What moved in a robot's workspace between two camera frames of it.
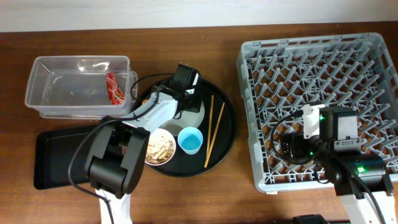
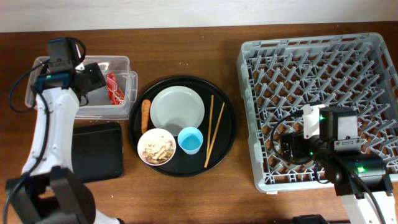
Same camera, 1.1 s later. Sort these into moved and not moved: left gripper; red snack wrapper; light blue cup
Moved: left gripper
Not moved: light blue cup; red snack wrapper
